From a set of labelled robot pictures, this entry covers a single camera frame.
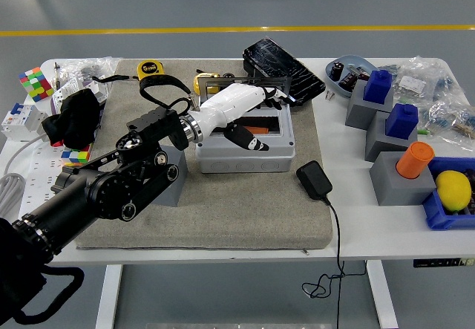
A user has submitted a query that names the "black power adapter plug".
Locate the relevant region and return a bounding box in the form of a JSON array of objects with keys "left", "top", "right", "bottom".
[{"left": 295, "top": 160, "right": 334, "bottom": 201}]

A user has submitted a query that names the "black cracked phone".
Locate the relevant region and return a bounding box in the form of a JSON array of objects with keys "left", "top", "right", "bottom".
[{"left": 243, "top": 37, "right": 327, "bottom": 108}]

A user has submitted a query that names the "clear bag of parts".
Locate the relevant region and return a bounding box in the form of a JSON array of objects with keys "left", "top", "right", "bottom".
[
  {"left": 426, "top": 97, "right": 475, "bottom": 152},
  {"left": 378, "top": 56, "right": 456, "bottom": 104},
  {"left": 55, "top": 56, "right": 123, "bottom": 85}
]

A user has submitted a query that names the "small colourful puzzle cube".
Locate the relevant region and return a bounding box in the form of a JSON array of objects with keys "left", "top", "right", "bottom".
[{"left": 61, "top": 143, "right": 92, "bottom": 165}]

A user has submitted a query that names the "black adapter cord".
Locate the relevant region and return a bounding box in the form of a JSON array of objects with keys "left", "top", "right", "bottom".
[{"left": 301, "top": 194, "right": 367, "bottom": 329}]

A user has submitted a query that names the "dark red capacitor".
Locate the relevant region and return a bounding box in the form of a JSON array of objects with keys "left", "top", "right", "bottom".
[{"left": 338, "top": 71, "right": 359, "bottom": 91}]

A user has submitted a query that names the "white power cable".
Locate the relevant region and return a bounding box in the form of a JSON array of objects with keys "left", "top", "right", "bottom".
[{"left": 0, "top": 134, "right": 48, "bottom": 221}]

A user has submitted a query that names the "blue plastic bin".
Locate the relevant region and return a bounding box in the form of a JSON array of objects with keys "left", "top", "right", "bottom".
[{"left": 422, "top": 157, "right": 475, "bottom": 231}]

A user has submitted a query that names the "blue-grey oval tray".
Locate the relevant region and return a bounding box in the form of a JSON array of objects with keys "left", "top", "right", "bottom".
[{"left": 325, "top": 54, "right": 376, "bottom": 98}]

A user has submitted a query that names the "yellow lemon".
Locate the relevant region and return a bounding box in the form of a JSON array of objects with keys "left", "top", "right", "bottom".
[{"left": 434, "top": 170, "right": 473, "bottom": 212}]

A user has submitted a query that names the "white table leg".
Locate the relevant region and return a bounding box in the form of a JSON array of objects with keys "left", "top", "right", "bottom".
[
  {"left": 94, "top": 264, "right": 123, "bottom": 329},
  {"left": 365, "top": 260, "right": 399, "bottom": 329}
]

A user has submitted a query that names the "white circuit breaker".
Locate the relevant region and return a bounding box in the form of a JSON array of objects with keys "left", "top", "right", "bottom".
[{"left": 0, "top": 102, "right": 49, "bottom": 143}]

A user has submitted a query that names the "blue plastic block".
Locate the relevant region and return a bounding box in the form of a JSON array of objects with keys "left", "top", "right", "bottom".
[
  {"left": 384, "top": 102, "right": 419, "bottom": 140},
  {"left": 362, "top": 69, "right": 393, "bottom": 104}
]

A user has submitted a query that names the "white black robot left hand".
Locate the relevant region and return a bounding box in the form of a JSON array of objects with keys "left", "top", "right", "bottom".
[{"left": 192, "top": 82, "right": 294, "bottom": 152}]

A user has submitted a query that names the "black cloth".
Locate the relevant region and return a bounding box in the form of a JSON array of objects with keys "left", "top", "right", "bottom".
[{"left": 41, "top": 88, "right": 102, "bottom": 149}]

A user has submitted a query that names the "grey-brown mat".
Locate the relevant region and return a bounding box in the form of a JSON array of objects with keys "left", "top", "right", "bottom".
[{"left": 72, "top": 58, "right": 334, "bottom": 251}]

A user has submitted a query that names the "grey electrical box with lid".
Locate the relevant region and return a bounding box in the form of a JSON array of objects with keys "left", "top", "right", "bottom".
[{"left": 195, "top": 76, "right": 297, "bottom": 174}]

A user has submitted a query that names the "white power strip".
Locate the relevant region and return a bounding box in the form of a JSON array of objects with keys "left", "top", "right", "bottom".
[{"left": 17, "top": 143, "right": 92, "bottom": 219}]

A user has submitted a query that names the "grey holder block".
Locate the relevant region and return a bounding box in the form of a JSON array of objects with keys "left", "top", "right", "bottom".
[
  {"left": 364, "top": 110, "right": 430, "bottom": 163},
  {"left": 369, "top": 151, "right": 437, "bottom": 206},
  {"left": 344, "top": 79, "right": 395, "bottom": 130}
]

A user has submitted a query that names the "silver metal part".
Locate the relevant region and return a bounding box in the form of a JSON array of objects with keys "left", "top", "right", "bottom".
[{"left": 347, "top": 65, "right": 370, "bottom": 81}]

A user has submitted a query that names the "grey block with round hole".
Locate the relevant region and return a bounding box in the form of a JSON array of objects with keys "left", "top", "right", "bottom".
[{"left": 152, "top": 144, "right": 189, "bottom": 208}]

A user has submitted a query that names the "black table control panel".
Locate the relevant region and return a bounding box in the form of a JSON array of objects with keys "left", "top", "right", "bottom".
[{"left": 413, "top": 257, "right": 475, "bottom": 269}]

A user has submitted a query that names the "yellow square tape measure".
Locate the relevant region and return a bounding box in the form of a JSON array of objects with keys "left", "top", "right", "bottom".
[{"left": 91, "top": 59, "right": 167, "bottom": 83}]

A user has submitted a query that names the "black plastic box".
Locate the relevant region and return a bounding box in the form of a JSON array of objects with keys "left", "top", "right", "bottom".
[{"left": 243, "top": 59, "right": 261, "bottom": 78}]

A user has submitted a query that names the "yellow round tape measure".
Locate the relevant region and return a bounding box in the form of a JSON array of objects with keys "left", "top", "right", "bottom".
[{"left": 192, "top": 71, "right": 219, "bottom": 94}]

